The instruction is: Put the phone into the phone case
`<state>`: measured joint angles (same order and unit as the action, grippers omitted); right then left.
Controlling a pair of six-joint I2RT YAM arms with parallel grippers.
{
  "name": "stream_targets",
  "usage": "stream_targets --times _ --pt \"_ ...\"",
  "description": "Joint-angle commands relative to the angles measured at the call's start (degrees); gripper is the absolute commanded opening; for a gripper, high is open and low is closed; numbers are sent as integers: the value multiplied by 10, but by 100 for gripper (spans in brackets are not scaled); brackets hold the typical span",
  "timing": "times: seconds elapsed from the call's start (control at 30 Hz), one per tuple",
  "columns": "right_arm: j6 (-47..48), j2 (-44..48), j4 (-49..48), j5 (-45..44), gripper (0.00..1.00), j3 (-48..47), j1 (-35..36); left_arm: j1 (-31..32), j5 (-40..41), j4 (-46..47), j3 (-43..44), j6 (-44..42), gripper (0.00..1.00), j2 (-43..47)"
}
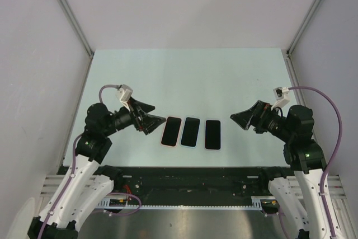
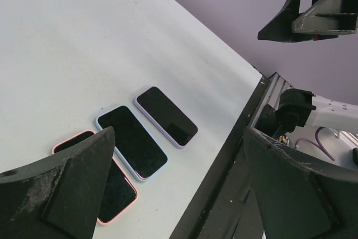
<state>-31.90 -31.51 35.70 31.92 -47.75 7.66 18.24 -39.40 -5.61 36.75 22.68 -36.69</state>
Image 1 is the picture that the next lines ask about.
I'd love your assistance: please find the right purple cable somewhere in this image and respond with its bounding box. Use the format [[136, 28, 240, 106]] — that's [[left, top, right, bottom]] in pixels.
[[278, 86, 343, 239]]

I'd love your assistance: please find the pink phone case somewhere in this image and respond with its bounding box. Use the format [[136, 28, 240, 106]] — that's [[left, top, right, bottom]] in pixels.
[[160, 116, 182, 148]]

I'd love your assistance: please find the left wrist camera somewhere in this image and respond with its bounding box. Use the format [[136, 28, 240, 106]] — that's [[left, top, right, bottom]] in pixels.
[[116, 85, 133, 111]]

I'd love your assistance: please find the left aluminium frame post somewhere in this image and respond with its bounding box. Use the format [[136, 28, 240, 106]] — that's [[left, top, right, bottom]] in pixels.
[[57, 0, 94, 59]]

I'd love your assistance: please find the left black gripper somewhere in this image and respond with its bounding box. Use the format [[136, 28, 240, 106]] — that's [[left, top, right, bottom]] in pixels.
[[103, 96, 166, 136]]

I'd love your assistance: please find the right aluminium frame post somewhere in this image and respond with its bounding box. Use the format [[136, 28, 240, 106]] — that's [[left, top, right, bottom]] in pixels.
[[286, 0, 323, 58]]

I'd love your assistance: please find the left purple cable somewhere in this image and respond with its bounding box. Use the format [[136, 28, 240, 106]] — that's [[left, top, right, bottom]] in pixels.
[[33, 83, 142, 239]]

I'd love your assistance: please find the purple cable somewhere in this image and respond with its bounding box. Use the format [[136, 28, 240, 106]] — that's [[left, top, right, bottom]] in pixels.
[[33, 83, 142, 239], [278, 86, 343, 239]]

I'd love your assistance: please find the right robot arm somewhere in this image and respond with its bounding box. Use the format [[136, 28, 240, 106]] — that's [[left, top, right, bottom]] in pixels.
[[230, 101, 345, 238]]

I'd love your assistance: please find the lavender phone case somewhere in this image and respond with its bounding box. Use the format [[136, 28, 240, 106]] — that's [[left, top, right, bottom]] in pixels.
[[204, 119, 222, 152]]

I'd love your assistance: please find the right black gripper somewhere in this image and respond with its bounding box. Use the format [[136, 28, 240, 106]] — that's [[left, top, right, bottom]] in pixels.
[[229, 100, 293, 142]]

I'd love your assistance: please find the black smartphone blue frame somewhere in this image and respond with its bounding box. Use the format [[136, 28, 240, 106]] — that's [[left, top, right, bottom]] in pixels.
[[181, 117, 200, 147]]

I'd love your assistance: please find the aluminium frame post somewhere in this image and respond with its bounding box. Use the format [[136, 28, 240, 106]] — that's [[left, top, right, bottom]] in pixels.
[[57, 0, 94, 59], [286, 0, 323, 58]]

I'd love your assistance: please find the slotted cable duct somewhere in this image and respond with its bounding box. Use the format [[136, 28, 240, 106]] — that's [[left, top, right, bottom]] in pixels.
[[95, 197, 279, 214]]

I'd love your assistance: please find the light blue phone case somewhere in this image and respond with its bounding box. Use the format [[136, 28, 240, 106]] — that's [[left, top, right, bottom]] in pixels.
[[179, 116, 201, 149]]

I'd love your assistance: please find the black smartphone teal frame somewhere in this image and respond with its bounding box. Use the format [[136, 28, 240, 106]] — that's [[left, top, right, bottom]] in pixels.
[[205, 120, 221, 149]]

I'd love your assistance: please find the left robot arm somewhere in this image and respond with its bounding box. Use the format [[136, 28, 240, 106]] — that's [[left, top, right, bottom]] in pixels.
[[27, 97, 166, 238]]

